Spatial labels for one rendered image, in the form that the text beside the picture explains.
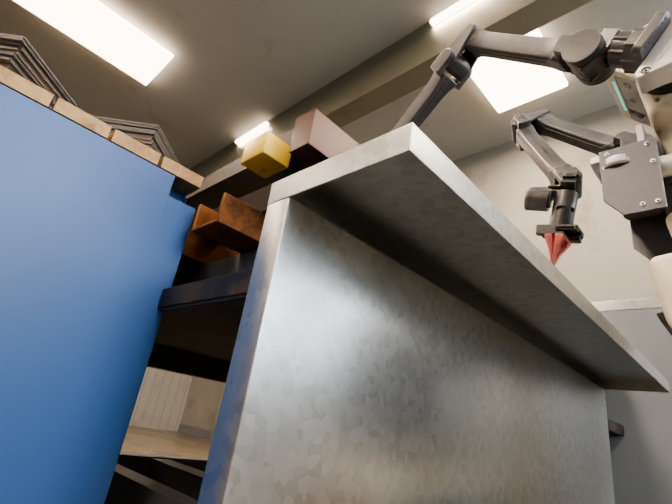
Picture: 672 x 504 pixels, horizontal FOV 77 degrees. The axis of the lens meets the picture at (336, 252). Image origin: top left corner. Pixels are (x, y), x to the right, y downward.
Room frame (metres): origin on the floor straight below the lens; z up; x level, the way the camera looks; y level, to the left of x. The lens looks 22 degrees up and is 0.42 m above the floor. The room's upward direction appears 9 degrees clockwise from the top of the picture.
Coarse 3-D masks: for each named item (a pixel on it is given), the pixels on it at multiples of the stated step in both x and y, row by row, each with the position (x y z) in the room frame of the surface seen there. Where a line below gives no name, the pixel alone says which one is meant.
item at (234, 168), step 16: (288, 144) 0.56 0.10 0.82; (240, 160) 0.66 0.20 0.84; (208, 176) 0.75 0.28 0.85; (224, 176) 0.70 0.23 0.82; (240, 176) 0.67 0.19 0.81; (256, 176) 0.66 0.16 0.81; (272, 176) 0.66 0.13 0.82; (192, 192) 0.78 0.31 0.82; (208, 192) 0.76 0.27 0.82; (224, 192) 0.74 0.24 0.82; (240, 192) 0.73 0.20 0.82
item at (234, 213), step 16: (208, 208) 0.64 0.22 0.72; (224, 208) 0.58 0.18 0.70; (240, 208) 0.59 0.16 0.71; (208, 224) 0.59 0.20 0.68; (224, 224) 0.58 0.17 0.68; (240, 224) 0.60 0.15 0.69; (256, 224) 0.62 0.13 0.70; (224, 240) 0.65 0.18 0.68; (240, 240) 0.63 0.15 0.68; (256, 240) 0.62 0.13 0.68
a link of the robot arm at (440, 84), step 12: (444, 60) 0.88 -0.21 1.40; (444, 72) 0.91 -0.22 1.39; (432, 84) 0.95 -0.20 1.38; (444, 84) 0.93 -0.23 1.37; (456, 84) 0.94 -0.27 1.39; (420, 96) 0.98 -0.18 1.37; (432, 96) 0.96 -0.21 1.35; (420, 108) 0.99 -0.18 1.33; (432, 108) 1.00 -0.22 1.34; (408, 120) 1.03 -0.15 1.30; (420, 120) 1.02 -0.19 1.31
